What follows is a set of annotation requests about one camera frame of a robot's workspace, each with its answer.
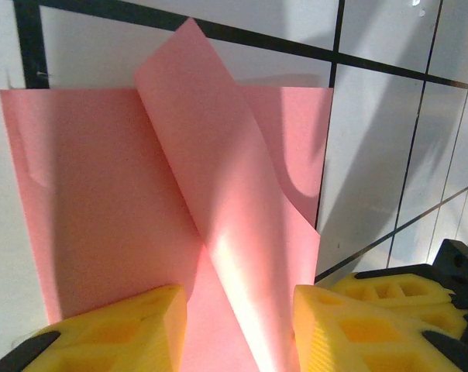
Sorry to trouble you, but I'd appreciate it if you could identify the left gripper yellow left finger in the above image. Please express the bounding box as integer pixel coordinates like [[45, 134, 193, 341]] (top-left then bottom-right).
[[0, 284, 189, 372]]

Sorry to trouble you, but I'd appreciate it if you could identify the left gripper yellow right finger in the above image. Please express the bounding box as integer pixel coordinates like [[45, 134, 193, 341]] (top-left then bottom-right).
[[293, 284, 468, 372]]

